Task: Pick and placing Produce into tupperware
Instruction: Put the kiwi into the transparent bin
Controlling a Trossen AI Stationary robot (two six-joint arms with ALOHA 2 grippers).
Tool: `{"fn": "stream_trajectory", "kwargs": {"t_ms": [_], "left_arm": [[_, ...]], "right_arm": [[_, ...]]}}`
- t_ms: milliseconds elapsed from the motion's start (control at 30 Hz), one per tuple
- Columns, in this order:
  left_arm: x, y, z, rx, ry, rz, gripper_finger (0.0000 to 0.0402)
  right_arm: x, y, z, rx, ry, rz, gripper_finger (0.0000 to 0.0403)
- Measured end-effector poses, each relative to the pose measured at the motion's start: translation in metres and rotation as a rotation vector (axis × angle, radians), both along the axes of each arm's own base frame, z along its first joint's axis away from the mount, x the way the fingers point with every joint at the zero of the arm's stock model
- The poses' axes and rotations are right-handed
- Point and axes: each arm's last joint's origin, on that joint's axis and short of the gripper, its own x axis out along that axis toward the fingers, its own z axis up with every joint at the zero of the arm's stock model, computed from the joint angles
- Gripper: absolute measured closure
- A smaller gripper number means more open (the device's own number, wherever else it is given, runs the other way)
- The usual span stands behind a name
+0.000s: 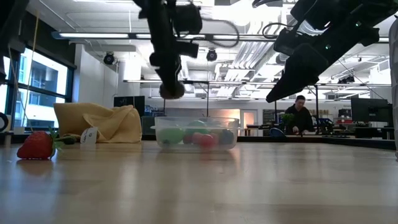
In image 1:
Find blue round object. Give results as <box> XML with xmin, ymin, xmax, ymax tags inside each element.
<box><xmin>269</xmin><ymin>127</ymin><xmax>287</xmax><ymax>138</ymax></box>

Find brown kiwi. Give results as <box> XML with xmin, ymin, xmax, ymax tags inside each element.
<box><xmin>159</xmin><ymin>81</ymin><xmax>186</xmax><ymax>100</ymax></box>

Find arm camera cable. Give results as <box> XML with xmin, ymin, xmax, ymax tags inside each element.
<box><xmin>262</xmin><ymin>22</ymin><xmax>284</xmax><ymax>40</ymax></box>
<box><xmin>200</xmin><ymin>17</ymin><xmax>240</xmax><ymax>49</ymax></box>

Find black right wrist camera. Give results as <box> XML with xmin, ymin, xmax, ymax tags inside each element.
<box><xmin>273</xmin><ymin>27</ymin><xmax>301</xmax><ymax>57</ymax></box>

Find black monitor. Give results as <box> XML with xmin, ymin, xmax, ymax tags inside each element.
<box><xmin>350</xmin><ymin>98</ymin><xmax>393</xmax><ymax>127</ymax></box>

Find long ceiling light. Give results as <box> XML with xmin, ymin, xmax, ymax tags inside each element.
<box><xmin>51</xmin><ymin>30</ymin><xmax>150</xmax><ymax>40</ymax></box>

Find black screen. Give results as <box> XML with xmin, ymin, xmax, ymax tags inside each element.
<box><xmin>113</xmin><ymin>95</ymin><xmax>146</xmax><ymax>118</ymax></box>

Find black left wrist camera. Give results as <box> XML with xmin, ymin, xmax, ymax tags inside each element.
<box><xmin>176</xmin><ymin>41</ymin><xmax>200</xmax><ymax>59</ymax></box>

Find background green plant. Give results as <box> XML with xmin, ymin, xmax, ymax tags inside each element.
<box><xmin>281</xmin><ymin>113</ymin><xmax>295</xmax><ymax>127</ymax></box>

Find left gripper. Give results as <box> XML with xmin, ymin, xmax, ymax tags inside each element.
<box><xmin>133</xmin><ymin>0</ymin><xmax>203</xmax><ymax>90</ymax></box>

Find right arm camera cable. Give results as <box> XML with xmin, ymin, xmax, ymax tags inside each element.
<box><xmin>262</xmin><ymin>22</ymin><xmax>284</xmax><ymax>40</ymax></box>

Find clear plastic tupperware container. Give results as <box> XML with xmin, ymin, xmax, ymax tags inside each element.
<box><xmin>150</xmin><ymin>116</ymin><xmax>241</xmax><ymax>152</ymax></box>

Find yellow cloth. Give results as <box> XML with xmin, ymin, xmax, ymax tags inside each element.
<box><xmin>53</xmin><ymin>102</ymin><xmax>143</xmax><ymax>144</ymax></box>

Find purple eggplant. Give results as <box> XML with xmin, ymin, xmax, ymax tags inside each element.
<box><xmin>219</xmin><ymin>129</ymin><xmax>234</xmax><ymax>146</ymax></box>

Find black aluminium table frame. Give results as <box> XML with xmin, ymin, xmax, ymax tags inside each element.
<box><xmin>0</xmin><ymin>130</ymin><xmax>397</xmax><ymax>151</ymax></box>

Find thin yellow cord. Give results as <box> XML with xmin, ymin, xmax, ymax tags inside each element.
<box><xmin>22</xmin><ymin>12</ymin><xmax>40</xmax><ymax>128</ymax></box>

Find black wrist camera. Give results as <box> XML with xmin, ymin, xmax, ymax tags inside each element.
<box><xmin>176</xmin><ymin>41</ymin><xmax>200</xmax><ymax>59</ymax></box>
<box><xmin>273</xmin><ymin>27</ymin><xmax>301</xmax><ymax>57</ymax></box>

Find person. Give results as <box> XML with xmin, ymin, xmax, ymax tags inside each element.
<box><xmin>284</xmin><ymin>95</ymin><xmax>315</xmax><ymax>134</ymax></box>

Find small pink radish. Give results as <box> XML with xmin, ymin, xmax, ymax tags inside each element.
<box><xmin>191</xmin><ymin>132</ymin><xmax>205</xmax><ymax>145</ymax></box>

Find black metal rack frame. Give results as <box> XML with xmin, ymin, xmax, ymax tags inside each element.
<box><xmin>162</xmin><ymin>79</ymin><xmax>211</xmax><ymax>118</ymax></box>

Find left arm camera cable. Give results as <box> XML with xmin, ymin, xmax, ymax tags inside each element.
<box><xmin>200</xmin><ymin>17</ymin><xmax>240</xmax><ymax>49</ymax></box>

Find green bell pepper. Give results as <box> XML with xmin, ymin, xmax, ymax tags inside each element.
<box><xmin>186</xmin><ymin>119</ymin><xmax>210</xmax><ymax>135</ymax></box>

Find large window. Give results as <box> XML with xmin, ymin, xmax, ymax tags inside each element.
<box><xmin>0</xmin><ymin>46</ymin><xmax>77</xmax><ymax>131</ymax></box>

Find red toy strawberry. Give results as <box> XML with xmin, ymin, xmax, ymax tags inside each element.
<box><xmin>198</xmin><ymin>134</ymin><xmax>218</xmax><ymax>149</ymax></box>
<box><xmin>17</xmin><ymin>126</ymin><xmax>65</xmax><ymax>161</ymax></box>

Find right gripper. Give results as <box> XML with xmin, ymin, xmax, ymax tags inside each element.
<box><xmin>266</xmin><ymin>18</ymin><xmax>381</xmax><ymax>104</ymax></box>

